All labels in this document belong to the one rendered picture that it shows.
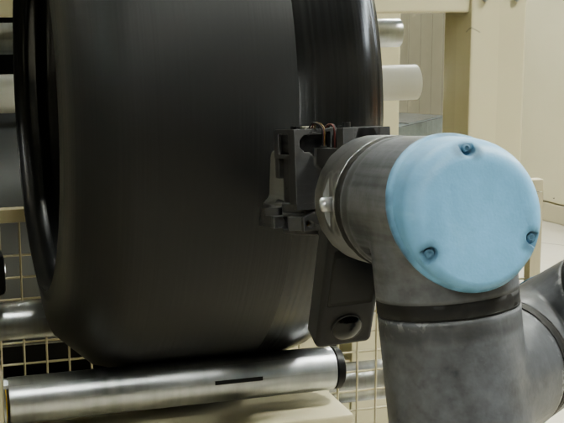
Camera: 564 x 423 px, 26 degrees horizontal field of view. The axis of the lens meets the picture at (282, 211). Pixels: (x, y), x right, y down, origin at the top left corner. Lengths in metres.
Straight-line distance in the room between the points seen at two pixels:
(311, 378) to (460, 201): 0.56
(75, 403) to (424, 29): 8.42
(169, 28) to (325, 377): 0.41
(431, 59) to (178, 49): 8.63
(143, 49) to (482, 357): 0.43
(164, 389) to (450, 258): 0.55
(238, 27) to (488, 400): 0.44
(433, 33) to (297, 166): 8.74
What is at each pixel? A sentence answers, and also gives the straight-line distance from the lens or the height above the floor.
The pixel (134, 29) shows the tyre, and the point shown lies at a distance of 1.03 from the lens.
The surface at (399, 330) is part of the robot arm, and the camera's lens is 0.75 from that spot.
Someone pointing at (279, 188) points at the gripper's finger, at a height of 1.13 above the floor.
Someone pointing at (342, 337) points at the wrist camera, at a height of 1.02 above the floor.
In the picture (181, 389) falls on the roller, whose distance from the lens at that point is 1.21.
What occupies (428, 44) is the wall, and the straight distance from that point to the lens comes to 9.58.
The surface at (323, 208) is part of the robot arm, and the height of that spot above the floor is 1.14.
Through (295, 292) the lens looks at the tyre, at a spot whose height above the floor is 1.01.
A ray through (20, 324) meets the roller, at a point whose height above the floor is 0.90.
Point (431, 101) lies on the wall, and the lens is 9.69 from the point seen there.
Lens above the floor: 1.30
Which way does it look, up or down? 11 degrees down
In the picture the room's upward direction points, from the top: straight up
